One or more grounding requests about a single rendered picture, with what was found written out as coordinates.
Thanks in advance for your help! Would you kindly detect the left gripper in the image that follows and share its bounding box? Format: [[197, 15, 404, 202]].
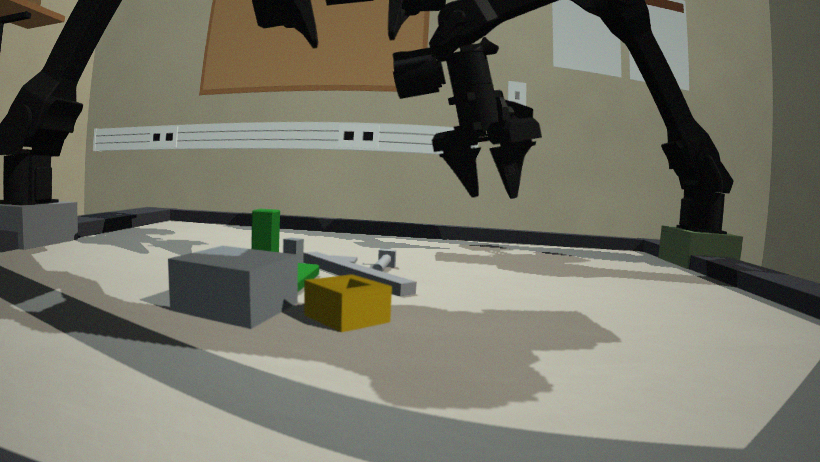
[[252, 0, 446, 48]]

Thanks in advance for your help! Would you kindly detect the grey flat bar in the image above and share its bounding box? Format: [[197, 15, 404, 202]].
[[303, 252, 417, 296]]

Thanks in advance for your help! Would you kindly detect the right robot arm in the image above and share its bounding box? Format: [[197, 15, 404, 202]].
[[393, 0, 734, 234]]

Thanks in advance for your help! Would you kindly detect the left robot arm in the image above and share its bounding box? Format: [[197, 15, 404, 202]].
[[0, 0, 122, 205]]

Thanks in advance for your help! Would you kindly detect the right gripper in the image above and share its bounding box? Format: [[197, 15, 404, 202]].
[[432, 83, 542, 199]]

